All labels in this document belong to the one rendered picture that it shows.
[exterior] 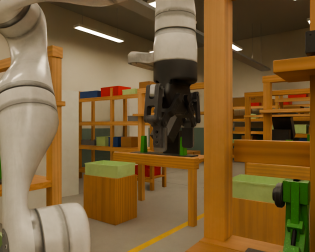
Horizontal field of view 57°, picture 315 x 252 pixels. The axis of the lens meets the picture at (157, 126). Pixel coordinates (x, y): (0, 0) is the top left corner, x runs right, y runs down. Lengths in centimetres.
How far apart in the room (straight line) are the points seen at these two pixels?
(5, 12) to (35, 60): 9
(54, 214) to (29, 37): 35
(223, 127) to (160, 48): 72
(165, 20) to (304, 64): 58
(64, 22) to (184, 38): 855
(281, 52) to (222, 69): 1023
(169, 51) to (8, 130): 27
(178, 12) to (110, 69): 933
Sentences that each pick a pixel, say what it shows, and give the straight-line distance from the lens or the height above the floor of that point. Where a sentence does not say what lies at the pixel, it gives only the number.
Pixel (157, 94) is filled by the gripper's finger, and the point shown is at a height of 138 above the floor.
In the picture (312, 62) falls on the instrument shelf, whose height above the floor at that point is 152.
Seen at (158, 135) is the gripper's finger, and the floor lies 132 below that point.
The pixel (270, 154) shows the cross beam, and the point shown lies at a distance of 121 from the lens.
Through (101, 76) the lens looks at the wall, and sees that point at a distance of 951.
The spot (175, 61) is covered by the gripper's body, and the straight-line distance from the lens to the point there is 47.
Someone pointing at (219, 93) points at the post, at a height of 146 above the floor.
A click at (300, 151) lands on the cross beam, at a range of 119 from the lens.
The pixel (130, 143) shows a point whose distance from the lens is 645.
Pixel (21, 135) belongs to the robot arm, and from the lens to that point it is 45.
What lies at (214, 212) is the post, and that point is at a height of 99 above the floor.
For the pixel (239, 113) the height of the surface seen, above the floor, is 181.
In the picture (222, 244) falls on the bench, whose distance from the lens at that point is 123.
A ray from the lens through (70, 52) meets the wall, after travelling 888.
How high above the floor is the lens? 133
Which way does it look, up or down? level
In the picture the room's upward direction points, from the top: straight up
